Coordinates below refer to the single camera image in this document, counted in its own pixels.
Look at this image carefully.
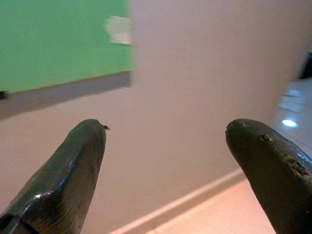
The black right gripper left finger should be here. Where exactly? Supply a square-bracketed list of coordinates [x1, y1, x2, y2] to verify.
[0, 118, 111, 234]

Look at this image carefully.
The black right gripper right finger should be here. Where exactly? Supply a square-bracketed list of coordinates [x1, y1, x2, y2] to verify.
[225, 118, 312, 234]

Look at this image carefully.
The black furniture piece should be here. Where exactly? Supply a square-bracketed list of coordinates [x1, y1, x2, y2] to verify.
[299, 50, 312, 80]

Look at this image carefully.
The green board with hooks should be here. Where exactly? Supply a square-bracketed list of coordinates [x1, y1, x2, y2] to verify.
[0, 0, 135, 95]

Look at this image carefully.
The small white tape piece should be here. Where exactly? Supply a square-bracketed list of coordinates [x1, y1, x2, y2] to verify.
[104, 15, 133, 45]

